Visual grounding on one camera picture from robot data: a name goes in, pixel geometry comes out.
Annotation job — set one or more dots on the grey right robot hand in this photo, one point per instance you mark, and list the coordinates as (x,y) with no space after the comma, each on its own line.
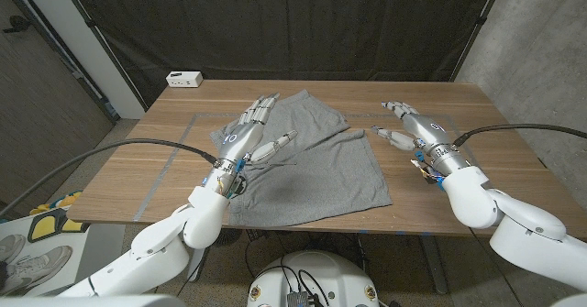
(426,133)

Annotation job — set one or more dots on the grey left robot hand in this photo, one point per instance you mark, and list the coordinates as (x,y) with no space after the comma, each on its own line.
(240,142)

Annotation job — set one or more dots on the grey shorts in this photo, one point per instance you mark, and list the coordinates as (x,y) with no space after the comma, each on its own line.
(321,178)

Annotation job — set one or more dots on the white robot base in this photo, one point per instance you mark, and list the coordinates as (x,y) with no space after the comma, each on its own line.
(330,270)

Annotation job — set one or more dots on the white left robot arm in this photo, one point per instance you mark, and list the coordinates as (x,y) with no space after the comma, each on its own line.
(156,252)

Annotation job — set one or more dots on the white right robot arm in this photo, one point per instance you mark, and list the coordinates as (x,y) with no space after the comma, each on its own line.
(527,233)

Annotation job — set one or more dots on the white power strip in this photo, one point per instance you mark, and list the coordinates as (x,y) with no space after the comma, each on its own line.
(184,79)

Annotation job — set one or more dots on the black round fan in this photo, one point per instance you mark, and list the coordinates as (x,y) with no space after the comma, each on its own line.
(229,236)

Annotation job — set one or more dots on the black backdrop curtain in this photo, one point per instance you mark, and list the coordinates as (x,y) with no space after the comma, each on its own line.
(284,27)

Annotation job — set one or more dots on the black backdrop stand pole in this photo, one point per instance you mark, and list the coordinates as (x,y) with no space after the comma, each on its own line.
(479,20)
(91,25)

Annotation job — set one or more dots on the grey table leg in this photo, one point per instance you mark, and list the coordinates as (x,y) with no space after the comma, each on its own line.
(433,261)

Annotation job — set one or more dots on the white table leg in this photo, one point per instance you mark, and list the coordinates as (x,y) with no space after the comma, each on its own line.
(196,266)

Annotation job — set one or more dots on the grey electronics box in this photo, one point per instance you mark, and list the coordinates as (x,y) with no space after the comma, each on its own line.
(300,299)

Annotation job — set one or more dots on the yellow teal floor object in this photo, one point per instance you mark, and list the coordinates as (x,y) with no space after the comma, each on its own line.
(64,201)

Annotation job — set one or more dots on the dark brown door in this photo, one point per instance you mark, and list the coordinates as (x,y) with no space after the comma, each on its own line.
(41,114)

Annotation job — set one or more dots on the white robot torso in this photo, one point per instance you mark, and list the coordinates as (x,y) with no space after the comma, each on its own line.
(91,301)

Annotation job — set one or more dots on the white shoe print board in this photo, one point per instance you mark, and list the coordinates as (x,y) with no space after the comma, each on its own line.
(32,261)

